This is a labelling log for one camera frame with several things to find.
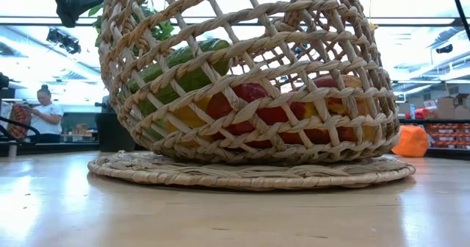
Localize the red stacked crates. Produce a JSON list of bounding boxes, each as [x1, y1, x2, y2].
[[425, 123, 470, 148]]

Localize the cardboard boxes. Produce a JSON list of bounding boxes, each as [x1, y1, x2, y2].
[[436, 93, 470, 120]]

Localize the black ceiling track light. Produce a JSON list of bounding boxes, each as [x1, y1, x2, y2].
[[46, 28, 82, 55]]

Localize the red tomato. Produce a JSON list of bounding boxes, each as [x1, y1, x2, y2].
[[271, 101, 313, 145]]

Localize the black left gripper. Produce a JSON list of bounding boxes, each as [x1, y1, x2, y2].
[[51, 0, 106, 29]]

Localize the person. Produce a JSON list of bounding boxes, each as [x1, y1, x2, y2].
[[29, 84, 64, 144]]

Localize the orange yellow peach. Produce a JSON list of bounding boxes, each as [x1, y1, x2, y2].
[[311, 74, 379, 145]]

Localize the woven seagrass basket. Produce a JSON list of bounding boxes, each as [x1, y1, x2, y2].
[[97, 0, 401, 166]]

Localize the brown storage shelf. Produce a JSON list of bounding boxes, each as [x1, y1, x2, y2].
[[60, 123, 98, 143]]

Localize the red orange mango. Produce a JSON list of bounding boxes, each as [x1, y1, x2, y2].
[[207, 82, 272, 148]]

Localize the black ceiling camera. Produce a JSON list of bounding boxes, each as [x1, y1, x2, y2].
[[435, 43, 455, 55]]

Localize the green potted plant black pot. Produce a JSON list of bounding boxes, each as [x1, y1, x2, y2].
[[87, 2, 176, 152]]

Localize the black curved cable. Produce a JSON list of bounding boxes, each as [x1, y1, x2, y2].
[[0, 115, 42, 145]]

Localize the green cucumber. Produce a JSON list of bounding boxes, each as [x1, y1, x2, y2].
[[126, 37, 233, 140]]

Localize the round woven placemat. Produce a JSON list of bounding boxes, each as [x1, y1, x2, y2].
[[87, 150, 416, 192]]

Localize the red container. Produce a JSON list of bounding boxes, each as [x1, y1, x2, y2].
[[405, 108, 430, 120]]

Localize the yellow bell pepper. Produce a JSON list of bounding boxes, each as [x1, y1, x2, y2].
[[161, 96, 216, 148]]

